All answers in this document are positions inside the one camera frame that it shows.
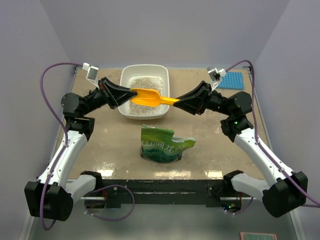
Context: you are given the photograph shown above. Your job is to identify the blue studded plate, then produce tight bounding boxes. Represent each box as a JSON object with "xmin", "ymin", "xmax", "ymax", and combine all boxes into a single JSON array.
[{"xmin": 218, "ymin": 71, "xmax": 245, "ymax": 90}]

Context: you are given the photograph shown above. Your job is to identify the white litter box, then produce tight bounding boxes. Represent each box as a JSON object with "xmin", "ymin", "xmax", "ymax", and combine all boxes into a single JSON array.
[{"xmin": 119, "ymin": 64, "xmax": 171, "ymax": 120}]

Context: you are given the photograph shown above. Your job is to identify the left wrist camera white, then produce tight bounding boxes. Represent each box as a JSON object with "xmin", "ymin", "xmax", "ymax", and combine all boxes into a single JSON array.
[{"xmin": 82, "ymin": 62, "xmax": 99, "ymax": 88}]

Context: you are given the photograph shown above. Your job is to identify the pink green card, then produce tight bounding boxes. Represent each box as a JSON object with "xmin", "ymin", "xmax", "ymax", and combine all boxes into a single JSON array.
[{"xmin": 240, "ymin": 232, "xmax": 277, "ymax": 240}]

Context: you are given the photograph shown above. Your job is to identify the orange plastic scoop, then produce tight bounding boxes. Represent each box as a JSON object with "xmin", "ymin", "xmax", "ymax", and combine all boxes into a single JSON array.
[{"xmin": 131, "ymin": 88, "xmax": 179, "ymax": 107}]

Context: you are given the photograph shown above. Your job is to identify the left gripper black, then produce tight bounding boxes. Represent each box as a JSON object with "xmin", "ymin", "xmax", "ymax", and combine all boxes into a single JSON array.
[{"xmin": 82, "ymin": 77, "xmax": 138, "ymax": 116}]

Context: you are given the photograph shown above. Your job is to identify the cat litter granules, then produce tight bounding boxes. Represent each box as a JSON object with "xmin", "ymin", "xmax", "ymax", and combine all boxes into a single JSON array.
[{"xmin": 129, "ymin": 76, "xmax": 164, "ymax": 116}]

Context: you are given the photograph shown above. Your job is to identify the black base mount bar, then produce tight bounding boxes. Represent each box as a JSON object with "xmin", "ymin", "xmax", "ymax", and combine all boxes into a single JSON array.
[{"xmin": 84, "ymin": 178, "xmax": 253, "ymax": 210}]

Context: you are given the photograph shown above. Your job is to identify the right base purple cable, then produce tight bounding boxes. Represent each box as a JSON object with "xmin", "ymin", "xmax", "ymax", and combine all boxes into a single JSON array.
[{"xmin": 224, "ymin": 196, "xmax": 255, "ymax": 216}]

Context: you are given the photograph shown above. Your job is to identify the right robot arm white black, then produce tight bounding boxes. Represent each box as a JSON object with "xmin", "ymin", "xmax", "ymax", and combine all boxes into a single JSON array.
[{"xmin": 173, "ymin": 81, "xmax": 308, "ymax": 218}]

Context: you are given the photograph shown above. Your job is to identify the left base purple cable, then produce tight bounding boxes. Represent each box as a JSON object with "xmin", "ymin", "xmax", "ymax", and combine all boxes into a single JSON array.
[{"xmin": 84, "ymin": 184, "xmax": 137, "ymax": 222}]

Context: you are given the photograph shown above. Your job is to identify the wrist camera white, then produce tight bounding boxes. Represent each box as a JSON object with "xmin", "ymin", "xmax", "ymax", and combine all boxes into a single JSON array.
[
  {"xmin": 207, "ymin": 67, "xmax": 227, "ymax": 92},
  {"xmin": 82, "ymin": 62, "xmax": 99, "ymax": 88}
]

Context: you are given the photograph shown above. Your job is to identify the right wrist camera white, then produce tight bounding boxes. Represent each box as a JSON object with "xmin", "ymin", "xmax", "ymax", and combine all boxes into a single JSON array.
[{"xmin": 207, "ymin": 67, "xmax": 227, "ymax": 92}]

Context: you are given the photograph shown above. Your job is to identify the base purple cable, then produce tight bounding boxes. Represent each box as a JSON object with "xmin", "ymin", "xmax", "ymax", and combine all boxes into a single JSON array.
[
  {"xmin": 84, "ymin": 184, "xmax": 137, "ymax": 222},
  {"xmin": 224, "ymin": 196, "xmax": 255, "ymax": 216}
]

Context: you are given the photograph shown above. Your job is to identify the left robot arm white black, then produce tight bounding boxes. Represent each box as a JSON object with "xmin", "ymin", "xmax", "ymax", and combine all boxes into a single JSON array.
[{"xmin": 24, "ymin": 77, "xmax": 137, "ymax": 221}]

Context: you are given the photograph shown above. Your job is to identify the green litter bag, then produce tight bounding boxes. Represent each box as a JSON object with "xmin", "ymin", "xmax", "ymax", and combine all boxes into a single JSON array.
[{"xmin": 140, "ymin": 124, "xmax": 196, "ymax": 164}]

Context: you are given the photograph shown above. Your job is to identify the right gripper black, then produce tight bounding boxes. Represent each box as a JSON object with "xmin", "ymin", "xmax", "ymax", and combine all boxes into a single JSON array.
[{"xmin": 174, "ymin": 80, "xmax": 234, "ymax": 117}]

